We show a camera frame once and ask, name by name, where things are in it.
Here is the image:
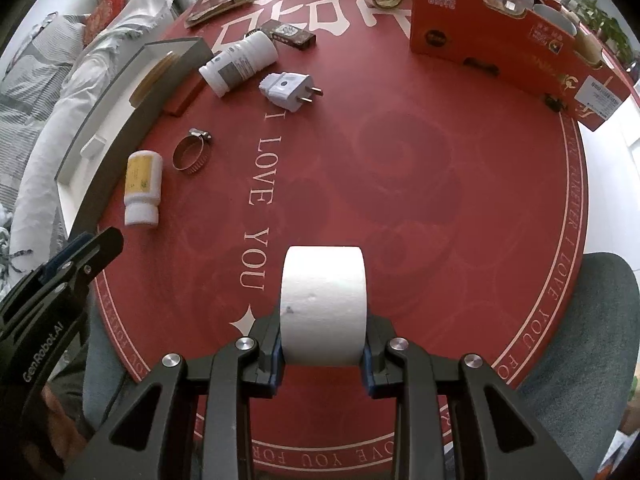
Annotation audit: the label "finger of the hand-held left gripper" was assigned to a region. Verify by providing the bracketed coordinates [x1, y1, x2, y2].
[39, 232, 102, 282]
[54, 227, 125, 307]

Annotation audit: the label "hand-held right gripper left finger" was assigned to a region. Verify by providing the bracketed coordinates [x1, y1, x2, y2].
[65, 312, 284, 480]

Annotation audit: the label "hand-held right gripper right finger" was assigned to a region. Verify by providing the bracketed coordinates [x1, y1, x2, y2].
[362, 315, 584, 480]

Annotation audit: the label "white toilet paper roll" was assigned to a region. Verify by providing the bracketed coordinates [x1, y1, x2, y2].
[279, 245, 369, 367]

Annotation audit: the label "grey tray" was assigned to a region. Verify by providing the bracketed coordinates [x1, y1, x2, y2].
[54, 38, 214, 243]

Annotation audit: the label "large grey-label white bottle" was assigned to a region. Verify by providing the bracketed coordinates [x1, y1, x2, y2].
[198, 30, 279, 99]

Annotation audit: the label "orange cardboard box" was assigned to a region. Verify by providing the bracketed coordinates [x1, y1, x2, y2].
[409, 0, 632, 134]

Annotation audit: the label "small yellow-label white bottle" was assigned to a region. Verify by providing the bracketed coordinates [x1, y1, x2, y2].
[123, 150, 164, 229]

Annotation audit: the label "small white block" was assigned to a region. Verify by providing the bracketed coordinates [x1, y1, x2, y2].
[79, 134, 109, 159]

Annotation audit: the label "grey striped pillow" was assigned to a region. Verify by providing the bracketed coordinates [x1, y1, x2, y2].
[0, 12, 87, 203]

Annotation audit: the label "reddish brown block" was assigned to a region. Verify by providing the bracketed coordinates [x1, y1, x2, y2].
[169, 79, 205, 117]

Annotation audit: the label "round wooden disc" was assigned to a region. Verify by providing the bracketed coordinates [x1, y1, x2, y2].
[129, 52, 179, 109]

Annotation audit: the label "white duvet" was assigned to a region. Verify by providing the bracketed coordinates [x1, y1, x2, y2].
[9, 0, 202, 261]

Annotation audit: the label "grey-green upholstered seat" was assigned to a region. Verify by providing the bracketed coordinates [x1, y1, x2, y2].
[509, 252, 640, 480]

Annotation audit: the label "white plug adapter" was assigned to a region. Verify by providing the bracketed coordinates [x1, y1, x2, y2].
[259, 71, 325, 112]

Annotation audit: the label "dark booklet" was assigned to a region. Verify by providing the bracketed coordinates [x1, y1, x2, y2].
[184, 0, 252, 29]

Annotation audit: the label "small dark brown box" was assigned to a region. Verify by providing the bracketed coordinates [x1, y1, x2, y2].
[260, 19, 317, 51]

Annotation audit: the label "cardboard tube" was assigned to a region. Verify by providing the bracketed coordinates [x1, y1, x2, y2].
[574, 34, 607, 70]

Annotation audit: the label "white cup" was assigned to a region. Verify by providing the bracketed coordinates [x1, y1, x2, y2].
[532, 3, 582, 37]

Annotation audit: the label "green potted plants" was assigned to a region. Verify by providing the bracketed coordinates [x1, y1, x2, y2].
[569, 0, 637, 65]

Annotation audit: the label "metal hose clamp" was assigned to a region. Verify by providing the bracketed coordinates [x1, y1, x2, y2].
[172, 129, 214, 174]

